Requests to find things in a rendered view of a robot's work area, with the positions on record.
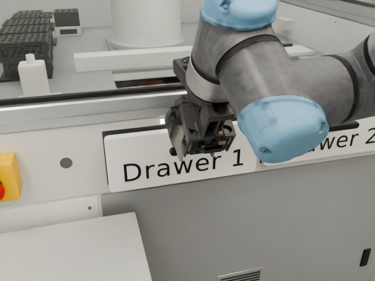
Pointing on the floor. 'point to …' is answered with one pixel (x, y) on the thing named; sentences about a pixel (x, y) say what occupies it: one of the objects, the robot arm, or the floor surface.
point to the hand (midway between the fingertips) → (187, 140)
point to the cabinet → (241, 222)
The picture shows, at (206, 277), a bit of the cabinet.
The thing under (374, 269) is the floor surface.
